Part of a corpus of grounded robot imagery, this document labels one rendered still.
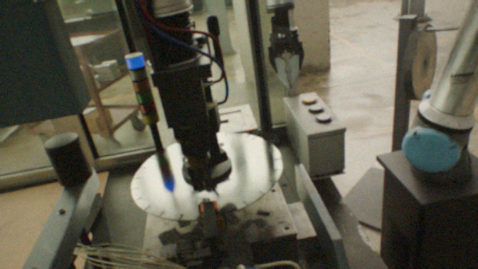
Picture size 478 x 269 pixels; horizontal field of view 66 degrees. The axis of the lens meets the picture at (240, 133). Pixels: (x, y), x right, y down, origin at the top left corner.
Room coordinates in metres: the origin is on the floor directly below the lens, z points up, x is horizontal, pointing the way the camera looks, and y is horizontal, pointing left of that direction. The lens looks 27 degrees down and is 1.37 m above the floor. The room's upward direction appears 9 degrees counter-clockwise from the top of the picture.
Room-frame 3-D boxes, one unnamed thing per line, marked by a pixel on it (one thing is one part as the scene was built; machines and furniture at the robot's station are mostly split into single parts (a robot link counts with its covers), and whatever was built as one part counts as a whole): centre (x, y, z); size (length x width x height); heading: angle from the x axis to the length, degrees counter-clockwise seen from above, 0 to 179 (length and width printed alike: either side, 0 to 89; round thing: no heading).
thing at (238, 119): (1.02, 0.04, 0.82); 0.18 x 0.18 x 0.15; 3
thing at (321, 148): (1.00, -0.22, 0.82); 0.28 x 0.11 x 0.15; 3
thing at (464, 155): (0.82, -0.53, 0.80); 0.15 x 0.15 x 0.10
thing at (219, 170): (0.68, 0.08, 0.96); 0.11 x 0.11 x 0.03
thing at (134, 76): (0.94, 0.24, 1.11); 0.05 x 0.04 x 0.03; 93
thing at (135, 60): (0.94, 0.24, 1.14); 0.05 x 0.04 x 0.03; 93
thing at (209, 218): (0.49, 0.07, 0.95); 0.10 x 0.03 x 0.07; 3
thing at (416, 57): (1.55, -0.78, 0.50); 0.50 x 0.50 x 1.00; 45
